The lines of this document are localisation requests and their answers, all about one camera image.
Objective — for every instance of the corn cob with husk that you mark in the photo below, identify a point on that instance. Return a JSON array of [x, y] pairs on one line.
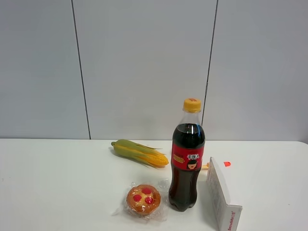
[[140, 153]]

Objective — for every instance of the white cardboard box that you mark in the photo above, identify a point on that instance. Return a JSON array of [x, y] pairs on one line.
[[227, 212]]

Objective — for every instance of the orange handled peeler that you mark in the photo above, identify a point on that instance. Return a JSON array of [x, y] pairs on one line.
[[207, 166]]

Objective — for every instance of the cola bottle red label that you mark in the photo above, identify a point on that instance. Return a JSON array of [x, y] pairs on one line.
[[188, 143]]

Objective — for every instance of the wrapped fruit tart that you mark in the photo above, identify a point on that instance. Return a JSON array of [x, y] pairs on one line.
[[147, 201]]

